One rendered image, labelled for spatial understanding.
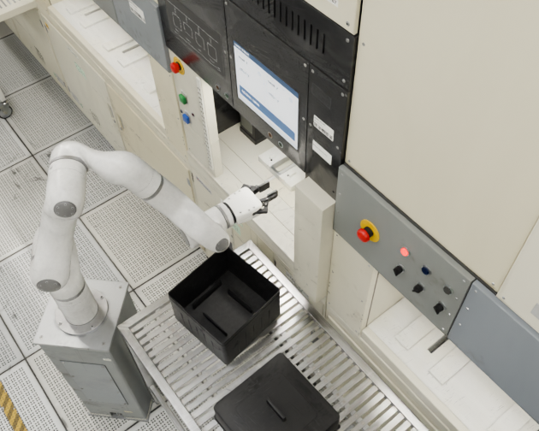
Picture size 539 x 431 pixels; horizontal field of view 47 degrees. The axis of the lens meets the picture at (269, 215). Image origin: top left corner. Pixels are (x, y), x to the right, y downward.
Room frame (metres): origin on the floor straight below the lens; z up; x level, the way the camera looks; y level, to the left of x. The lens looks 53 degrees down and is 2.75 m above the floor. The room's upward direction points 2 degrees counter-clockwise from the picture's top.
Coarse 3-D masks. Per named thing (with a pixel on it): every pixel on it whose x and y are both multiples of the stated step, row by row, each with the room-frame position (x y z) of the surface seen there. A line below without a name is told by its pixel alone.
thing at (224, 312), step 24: (216, 264) 1.19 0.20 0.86; (240, 264) 1.17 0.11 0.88; (192, 288) 1.11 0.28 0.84; (216, 288) 1.14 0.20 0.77; (240, 288) 1.14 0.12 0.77; (264, 288) 1.09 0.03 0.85; (192, 312) 1.05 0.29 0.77; (216, 312) 1.05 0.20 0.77; (240, 312) 1.04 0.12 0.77; (264, 312) 0.98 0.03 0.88; (216, 336) 0.95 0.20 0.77; (240, 336) 0.90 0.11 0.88
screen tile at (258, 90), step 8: (240, 56) 1.38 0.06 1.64; (240, 64) 1.38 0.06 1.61; (248, 64) 1.35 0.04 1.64; (240, 72) 1.38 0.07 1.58; (248, 72) 1.35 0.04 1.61; (256, 72) 1.32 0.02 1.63; (240, 80) 1.39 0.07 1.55; (248, 80) 1.36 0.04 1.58; (248, 88) 1.36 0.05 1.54; (256, 88) 1.33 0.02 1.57
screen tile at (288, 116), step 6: (270, 84) 1.27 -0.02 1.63; (270, 90) 1.27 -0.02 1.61; (276, 90) 1.25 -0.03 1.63; (282, 90) 1.23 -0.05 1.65; (276, 96) 1.25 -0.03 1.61; (282, 96) 1.23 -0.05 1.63; (270, 102) 1.27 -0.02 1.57; (288, 102) 1.21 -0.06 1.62; (294, 102) 1.19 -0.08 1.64; (270, 108) 1.27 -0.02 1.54; (276, 108) 1.25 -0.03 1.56; (282, 108) 1.23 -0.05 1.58; (288, 108) 1.21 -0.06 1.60; (294, 108) 1.19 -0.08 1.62; (282, 114) 1.23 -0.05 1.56; (288, 114) 1.21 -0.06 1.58; (294, 114) 1.19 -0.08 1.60; (288, 120) 1.21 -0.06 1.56; (294, 120) 1.19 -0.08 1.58; (294, 126) 1.19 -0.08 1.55
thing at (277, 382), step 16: (272, 368) 0.79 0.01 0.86; (288, 368) 0.79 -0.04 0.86; (240, 384) 0.74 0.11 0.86; (256, 384) 0.74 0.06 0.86; (272, 384) 0.74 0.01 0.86; (288, 384) 0.73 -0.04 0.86; (304, 384) 0.73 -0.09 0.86; (224, 400) 0.69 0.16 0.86; (240, 400) 0.69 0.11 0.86; (256, 400) 0.69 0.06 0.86; (272, 400) 0.68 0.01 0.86; (288, 400) 0.68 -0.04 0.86; (304, 400) 0.68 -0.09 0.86; (320, 400) 0.68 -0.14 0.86; (224, 416) 0.64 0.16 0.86; (240, 416) 0.64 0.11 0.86; (256, 416) 0.63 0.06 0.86; (272, 416) 0.63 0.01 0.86; (288, 416) 0.63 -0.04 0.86; (304, 416) 0.63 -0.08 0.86; (320, 416) 0.63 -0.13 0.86; (336, 416) 0.63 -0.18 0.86
